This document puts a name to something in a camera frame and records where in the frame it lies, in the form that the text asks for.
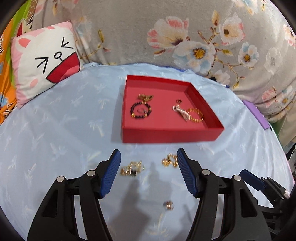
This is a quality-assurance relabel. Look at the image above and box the white pink cat pillow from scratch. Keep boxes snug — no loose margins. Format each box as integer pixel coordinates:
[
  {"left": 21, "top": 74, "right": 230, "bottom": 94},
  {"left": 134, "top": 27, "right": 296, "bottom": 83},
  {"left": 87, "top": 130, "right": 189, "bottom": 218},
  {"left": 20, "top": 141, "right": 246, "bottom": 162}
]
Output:
[{"left": 11, "top": 21, "right": 81, "bottom": 108}]

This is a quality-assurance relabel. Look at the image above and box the dark bead bracelet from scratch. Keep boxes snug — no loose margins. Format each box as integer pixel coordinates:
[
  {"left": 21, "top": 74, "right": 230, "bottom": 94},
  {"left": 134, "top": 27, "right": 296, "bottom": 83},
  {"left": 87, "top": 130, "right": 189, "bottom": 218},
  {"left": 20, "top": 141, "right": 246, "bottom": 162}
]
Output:
[{"left": 130, "top": 101, "right": 153, "bottom": 119}]

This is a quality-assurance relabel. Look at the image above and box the gold braided bangle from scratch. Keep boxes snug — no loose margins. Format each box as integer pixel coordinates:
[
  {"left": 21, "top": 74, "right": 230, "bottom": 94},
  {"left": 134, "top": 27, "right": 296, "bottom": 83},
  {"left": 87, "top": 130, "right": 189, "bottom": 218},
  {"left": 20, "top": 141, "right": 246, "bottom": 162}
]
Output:
[{"left": 187, "top": 108, "right": 204, "bottom": 123}]

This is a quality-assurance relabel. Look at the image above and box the light blue satin cloth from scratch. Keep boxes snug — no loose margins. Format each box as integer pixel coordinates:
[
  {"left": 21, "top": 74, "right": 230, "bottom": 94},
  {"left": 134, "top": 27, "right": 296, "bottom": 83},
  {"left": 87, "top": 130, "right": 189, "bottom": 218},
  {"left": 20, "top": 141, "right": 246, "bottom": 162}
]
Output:
[{"left": 1, "top": 64, "right": 294, "bottom": 240}]

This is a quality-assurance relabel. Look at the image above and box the gold chain bracelet on cloth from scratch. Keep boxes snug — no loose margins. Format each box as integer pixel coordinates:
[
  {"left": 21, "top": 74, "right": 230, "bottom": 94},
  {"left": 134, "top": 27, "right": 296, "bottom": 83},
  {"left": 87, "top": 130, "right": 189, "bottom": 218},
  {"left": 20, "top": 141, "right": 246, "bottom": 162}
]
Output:
[{"left": 161, "top": 153, "right": 179, "bottom": 168}]

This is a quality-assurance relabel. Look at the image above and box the grey floral blanket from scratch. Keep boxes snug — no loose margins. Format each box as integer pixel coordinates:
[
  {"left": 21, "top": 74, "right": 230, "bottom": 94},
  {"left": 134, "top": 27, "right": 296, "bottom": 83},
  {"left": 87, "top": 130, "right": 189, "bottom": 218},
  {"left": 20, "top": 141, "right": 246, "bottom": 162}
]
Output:
[{"left": 33, "top": 1, "right": 295, "bottom": 123}]

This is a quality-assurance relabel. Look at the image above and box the small gold square earring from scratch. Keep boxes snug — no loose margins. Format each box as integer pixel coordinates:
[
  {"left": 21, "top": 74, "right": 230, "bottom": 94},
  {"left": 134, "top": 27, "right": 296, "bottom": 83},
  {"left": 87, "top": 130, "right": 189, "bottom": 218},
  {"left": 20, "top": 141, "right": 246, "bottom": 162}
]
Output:
[{"left": 163, "top": 200, "right": 174, "bottom": 210}]

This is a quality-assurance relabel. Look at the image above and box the purple flat object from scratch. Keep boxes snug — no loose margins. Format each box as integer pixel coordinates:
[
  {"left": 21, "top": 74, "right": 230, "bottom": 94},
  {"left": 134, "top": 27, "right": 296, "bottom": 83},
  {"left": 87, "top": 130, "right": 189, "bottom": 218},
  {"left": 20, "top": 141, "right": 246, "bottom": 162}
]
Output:
[{"left": 242, "top": 100, "right": 270, "bottom": 130}]

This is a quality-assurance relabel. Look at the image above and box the rose gold crystal bracelet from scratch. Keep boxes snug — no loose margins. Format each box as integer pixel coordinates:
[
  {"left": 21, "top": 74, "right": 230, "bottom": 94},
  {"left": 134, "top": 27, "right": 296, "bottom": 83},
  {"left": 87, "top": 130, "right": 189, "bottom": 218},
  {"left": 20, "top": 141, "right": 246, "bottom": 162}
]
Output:
[{"left": 171, "top": 104, "right": 191, "bottom": 122}]

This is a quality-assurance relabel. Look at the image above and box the red jewelry tray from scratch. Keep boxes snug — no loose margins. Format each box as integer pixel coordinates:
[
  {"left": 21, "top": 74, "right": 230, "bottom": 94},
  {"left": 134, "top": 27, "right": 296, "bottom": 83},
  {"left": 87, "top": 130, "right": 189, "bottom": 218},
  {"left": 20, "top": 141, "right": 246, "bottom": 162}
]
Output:
[{"left": 121, "top": 75, "right": 224, "bottom": 144}]

